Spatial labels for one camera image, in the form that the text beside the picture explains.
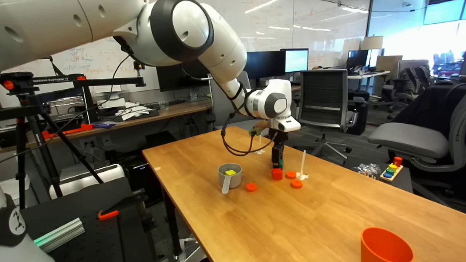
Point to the orange block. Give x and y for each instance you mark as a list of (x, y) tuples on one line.
[(277, 175)]

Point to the clear plastic item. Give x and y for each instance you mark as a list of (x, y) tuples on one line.
[(368, 169)]

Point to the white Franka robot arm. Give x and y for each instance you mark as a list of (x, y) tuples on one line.
[(189, 24)]

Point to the grey office chair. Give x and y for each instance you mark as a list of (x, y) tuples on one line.
[(217, 109), (412, 140)]

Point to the lit computer monitor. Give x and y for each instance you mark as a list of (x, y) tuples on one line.
[(296, 60)]

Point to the black computer monitor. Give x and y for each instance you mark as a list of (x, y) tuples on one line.
[(266, 63)]

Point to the black mesh office chair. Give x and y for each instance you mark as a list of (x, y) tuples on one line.
[(325, 96)]

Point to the black cart platform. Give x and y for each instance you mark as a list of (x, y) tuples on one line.
[(111, 242)]

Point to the colourful stacking toy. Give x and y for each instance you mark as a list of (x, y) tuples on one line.
[(390, 172)]

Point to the yellow block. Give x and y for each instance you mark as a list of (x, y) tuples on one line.
[(230, 172)]

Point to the black tripod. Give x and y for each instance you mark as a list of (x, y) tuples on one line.
[(29, 121)]

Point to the white lamp shade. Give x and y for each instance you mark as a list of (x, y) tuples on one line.
[(371, 43)]

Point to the dark distant monitor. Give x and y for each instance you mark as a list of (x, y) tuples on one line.
[(357, 59)]

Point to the white box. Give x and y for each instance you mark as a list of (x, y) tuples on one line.
[(65, 105)]

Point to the black white rounded object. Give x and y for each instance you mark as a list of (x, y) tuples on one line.
[(9, 227)]

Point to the black background office chair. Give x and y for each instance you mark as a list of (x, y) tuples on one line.
[(409, 88)]

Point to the aluminium bar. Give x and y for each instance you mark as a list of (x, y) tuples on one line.
[(60, 235)]

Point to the wide black monitor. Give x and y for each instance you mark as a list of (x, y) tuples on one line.
[(179, 77)]

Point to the orange disc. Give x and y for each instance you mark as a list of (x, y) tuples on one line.
[(290, 175), (296, 184), (250, 187)]

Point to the grey measuring cup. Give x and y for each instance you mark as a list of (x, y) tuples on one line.
[(231, 181)]

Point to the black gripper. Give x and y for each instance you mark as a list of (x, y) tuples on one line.
[(278, 136)]

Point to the white peg stand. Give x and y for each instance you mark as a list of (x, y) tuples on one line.
[(261, 152), (301, 175)]

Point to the orange plastic cup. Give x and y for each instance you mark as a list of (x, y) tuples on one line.
[(386, 248)]

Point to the white papers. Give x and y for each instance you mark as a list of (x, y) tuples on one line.
[(132, 111)]

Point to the long wooden desk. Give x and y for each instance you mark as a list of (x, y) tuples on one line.
[(160, 115)]

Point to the orange flat tool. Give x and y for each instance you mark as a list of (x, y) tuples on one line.
[(67, 131)]

